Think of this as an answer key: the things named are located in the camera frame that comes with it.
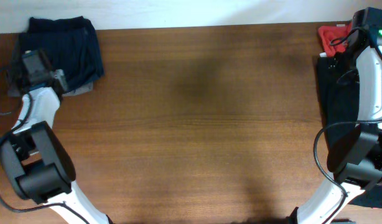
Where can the navy blue shorts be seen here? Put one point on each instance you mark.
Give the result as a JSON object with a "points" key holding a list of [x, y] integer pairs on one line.
{"points": [[70, 45]]}

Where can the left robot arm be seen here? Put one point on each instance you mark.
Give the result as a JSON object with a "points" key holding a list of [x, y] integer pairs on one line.
{"points": [[35, 162]]}

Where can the red garment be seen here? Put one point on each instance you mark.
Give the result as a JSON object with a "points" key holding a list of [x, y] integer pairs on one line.
{"points": [[336, 33]]}

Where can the folded grey shorts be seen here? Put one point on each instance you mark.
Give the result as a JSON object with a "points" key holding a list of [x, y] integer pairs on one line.
{"points": [[17, 66]]}

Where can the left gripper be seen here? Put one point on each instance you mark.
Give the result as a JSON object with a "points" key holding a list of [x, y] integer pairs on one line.
{"points": [[15, 74]]}

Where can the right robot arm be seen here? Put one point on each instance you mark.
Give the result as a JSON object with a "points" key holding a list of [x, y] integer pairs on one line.
{"points": [[354, 160]]}

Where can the black garment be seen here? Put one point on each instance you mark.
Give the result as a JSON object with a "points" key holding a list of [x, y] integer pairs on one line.
{"points": [[339, 102]]}

